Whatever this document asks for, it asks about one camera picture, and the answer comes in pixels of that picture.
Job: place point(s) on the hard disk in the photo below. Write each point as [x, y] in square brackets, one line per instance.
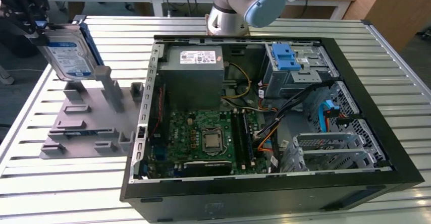
[68, 60]

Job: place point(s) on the white furniture leg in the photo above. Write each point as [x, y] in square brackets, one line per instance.
[7, 76]

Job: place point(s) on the grey parts rack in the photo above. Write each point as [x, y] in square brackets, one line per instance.
[94, 123]

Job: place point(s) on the RAM stick in rack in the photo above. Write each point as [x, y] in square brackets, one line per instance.
[80, 133]

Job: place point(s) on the grey power supply unit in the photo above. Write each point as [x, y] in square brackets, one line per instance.
[191, 87]

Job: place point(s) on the green motherboard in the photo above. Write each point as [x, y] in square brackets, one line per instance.
[183, 123]

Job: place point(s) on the CPU socket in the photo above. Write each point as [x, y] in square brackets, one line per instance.
[203, 143]

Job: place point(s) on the silver CPU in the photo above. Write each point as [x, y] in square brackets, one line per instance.
[213, 141]

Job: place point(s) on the blue drive cage latch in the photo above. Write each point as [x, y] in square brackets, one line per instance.
[285, 57]

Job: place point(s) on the black RAM slot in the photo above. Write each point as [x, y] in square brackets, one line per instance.
[238, 138]

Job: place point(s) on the black graphics card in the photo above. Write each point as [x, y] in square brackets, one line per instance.
[207, 167]

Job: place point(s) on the metal optical drive cage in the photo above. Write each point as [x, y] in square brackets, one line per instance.
[290, 82]

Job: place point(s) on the installed RAM stick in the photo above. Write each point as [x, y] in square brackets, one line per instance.
[249, 143]

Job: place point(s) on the black open PC case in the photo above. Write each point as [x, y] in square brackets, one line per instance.
[235, 198]

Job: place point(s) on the wooden cabinet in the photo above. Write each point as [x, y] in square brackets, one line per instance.
[397, 7]

